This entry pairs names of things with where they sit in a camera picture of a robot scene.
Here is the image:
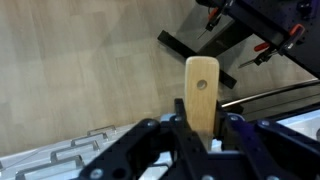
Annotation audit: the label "wooden spatula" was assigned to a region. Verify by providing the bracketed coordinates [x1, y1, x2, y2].
[184, 55, 221, 151]

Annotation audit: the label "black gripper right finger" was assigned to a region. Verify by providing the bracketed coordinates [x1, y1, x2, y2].
[214, 101, 320, 180]

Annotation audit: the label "orange black bar clamp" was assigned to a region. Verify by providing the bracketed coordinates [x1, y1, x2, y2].
[196, 0, 232, 41]
[237, 23, 306, 70]

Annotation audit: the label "metal wire dish rack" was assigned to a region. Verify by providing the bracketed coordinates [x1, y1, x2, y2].
[0, 124, 174, 180]

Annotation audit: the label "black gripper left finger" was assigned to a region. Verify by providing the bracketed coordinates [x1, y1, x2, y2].
[79, 98, 209, 180]

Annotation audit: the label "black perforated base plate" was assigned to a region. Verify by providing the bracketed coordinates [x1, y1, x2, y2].
[276, 0, 320, 36]

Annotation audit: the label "silver oven door handle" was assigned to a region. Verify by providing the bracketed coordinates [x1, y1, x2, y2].
[221, 78, 320, 108]

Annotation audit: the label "silver drawer handle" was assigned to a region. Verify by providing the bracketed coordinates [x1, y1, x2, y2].
[49, 139, 101, 164]
[70, 132, 101, 149]
[14, 154, 84, 180]
[87, 124, 118, 136]

